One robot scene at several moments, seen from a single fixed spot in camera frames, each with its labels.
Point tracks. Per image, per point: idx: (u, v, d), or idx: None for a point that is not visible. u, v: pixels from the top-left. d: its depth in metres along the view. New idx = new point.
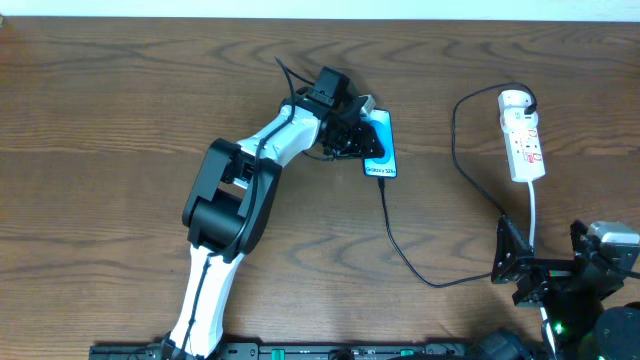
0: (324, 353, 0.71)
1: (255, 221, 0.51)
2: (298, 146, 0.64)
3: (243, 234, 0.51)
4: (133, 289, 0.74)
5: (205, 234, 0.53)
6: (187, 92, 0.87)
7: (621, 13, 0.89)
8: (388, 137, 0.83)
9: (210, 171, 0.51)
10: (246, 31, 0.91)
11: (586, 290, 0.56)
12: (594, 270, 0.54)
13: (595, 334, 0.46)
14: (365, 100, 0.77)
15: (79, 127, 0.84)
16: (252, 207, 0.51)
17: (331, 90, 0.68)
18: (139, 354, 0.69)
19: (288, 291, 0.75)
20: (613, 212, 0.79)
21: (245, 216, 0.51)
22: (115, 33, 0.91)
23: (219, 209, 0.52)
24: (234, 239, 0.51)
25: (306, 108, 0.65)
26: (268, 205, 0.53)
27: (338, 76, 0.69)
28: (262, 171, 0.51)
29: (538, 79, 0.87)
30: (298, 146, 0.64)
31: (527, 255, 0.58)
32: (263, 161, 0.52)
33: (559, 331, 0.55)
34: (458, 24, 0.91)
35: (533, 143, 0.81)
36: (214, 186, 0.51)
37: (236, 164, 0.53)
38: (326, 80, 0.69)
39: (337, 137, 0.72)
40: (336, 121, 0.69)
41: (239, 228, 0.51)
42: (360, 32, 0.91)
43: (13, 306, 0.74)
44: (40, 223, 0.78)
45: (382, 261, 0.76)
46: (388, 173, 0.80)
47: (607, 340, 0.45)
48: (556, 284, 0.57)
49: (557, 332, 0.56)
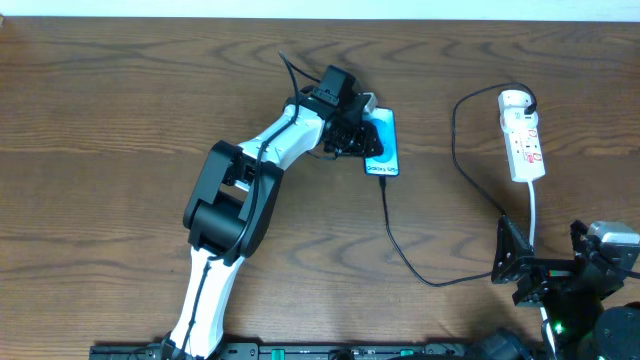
0: (324, 353, 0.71)
1: (255, 224, 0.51)
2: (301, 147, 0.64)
3: (243, 237, 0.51)
4: (133, 289, 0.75)
5: (206, 236, 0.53)
6: (188, 92, 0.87)
7: (622, 12, 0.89)
8: (391, 135, 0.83)
9: (211, 173, 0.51)
10: (246, 31, 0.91)
11: (586, 290, 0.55)
12: (594, 270, 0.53)
13: (595, 333, 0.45)
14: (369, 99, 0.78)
15: (79, 127, 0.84)
16: (253, 210, 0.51)
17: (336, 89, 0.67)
18: (139, 353, 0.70)
19: (288, 291, 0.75)
20: (613, 212, 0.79)
21: (246, 220, 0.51)
22: (115, 33, 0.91)
23: (219, 212, 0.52)
24: (234, 243, 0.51)
25: (310, 108, 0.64)
26: (268, 208, 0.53)
27: (344, 75, 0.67)
28: (263, 175, 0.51)
29: (538, 79, 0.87)
30: (302, 145, 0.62)
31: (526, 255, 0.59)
32: (265, 164, 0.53)
33: (559, 331, 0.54)
34: (458, 23, 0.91)
35: (533, 143, 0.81)
36: (214, 188, 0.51)
37: (238, 166, 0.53)
38: (332, 79, 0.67)
39: (340, 136, 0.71)
40: (340, 121, 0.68)
41: (240, 231, 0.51)
42: (360, 32, 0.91)
43: (14, 306, 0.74)
44: (40, 223, 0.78)
45: (382, 261, 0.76)
46: (389, 171, 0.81)
47: (607, 340, 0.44)
48: (556, 283, 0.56)
49: (558, 332, 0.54)
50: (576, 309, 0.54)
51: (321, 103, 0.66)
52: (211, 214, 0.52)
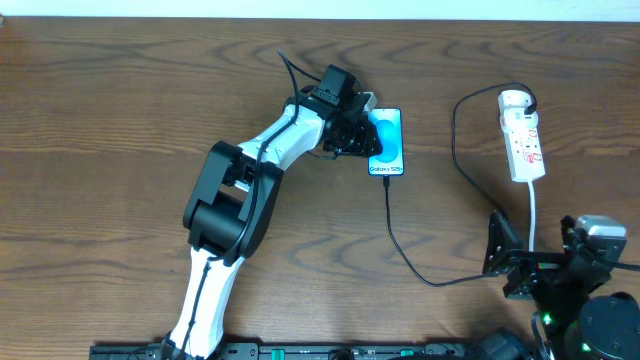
0: (324, 353, 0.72)
1: (255, 225, 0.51)
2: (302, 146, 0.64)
3: (243, 238, 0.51)
4: (133, 289, 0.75)
5: (205, 237, 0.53)
6: (188, 92, 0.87)
7: (622, 12, 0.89)
8: (397, 134, 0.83)
9: (211, 174, 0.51)
10: (246, 31, 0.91)
11: (573, 281, 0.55)
12: (580, 261, 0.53)
13: (579, 321, 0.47)
14: (369, 98, 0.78)
15: (79, 126, 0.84)
16: (253, 210, 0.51)
17: (336, 89, 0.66)
18: (139, 353, 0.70)
19: (288, 291, 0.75)
20: (613, 212, 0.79)
21: (246, 221, 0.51)
22: (115, 33, 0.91)
23: (219, 212, 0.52)
24: (234, 244, 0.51)
25: (310, 108, 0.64)
26: (268, 209, 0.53)
27: (345, 75, 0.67)
28: (263, 175, 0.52)
29: (538, 79, 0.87)
30: (302, 146, 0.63)
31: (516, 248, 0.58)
32: (264, 164, 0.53)
33: (548, 321, 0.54)
34: (459, 24, 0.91)
35: (533, 143, 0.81)
36: (214, 189, 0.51)
37: (238, 167, 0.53)
38: (332, 79, 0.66)
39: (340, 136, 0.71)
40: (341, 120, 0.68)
41: (240, 232, 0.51)
42: (360, 32, 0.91)
43: (14, 306, 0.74)
44: (40, 223, 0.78)
45: (382, 261, 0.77)
46: (395, 170, 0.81)
47: (591, 327, 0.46)
48: (544, 275, 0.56)
49: (547, 322, 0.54)
50: (564, 300, 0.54)
51: (321, 102, 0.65)
52: (211, 214, 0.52)
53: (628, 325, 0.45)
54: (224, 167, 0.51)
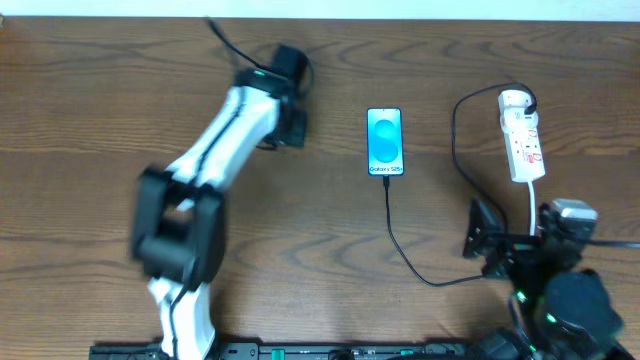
0: (324, 353, 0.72)
1: (202, 252, 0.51)
2: (256, 129, 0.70)
3: (194, 265, 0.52)
4: (133, 289, 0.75)
5: (161, 270, 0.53)
6: (188, 92, 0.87)
7: (623, 12, 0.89)
8: (396, 134, 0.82)
9: (147, 208, 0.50)
10: (245, 31, 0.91)
11: None
12: (553, 242, 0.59)
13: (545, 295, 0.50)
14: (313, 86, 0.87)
15: (79, 126, 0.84)
16: (197, 240, 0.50)
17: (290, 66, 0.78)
18: (140, 353, 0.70)
19: (288, 291, 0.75)
20: (613, 212, 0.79)
21: (192, 249, 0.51)
22: (114, 32, 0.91)
23: (164, 243, 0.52)
24: (186, 272, 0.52)
25: (259, 84, 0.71)
26: (218, 227, 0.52)
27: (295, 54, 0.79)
28: (203, 196, 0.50)
29: (538, 79, 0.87)
30: (257, 129, 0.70)
31: (494, 230, 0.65)
32: (204, 186, 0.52)
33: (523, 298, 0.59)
34: (459, 23, 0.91)
35: (533, 143, 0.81)
36: (152, 224, 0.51)
37: (175, 192, 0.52)
38: (285, 57, 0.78)
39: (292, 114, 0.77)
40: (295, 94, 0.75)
41: (190, 261, 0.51)
42: (360, 31, 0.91)
43: (14, 306, 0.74)
44: (40, 223, 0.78)
45: (382, 261, 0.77)
46: (394, 170, 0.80)
47: (556, 300, 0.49)
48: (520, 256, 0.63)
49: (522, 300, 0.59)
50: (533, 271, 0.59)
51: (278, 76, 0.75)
52: (164, 244, 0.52)
53: (587, 296, 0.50)
54: (161, 193, 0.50)
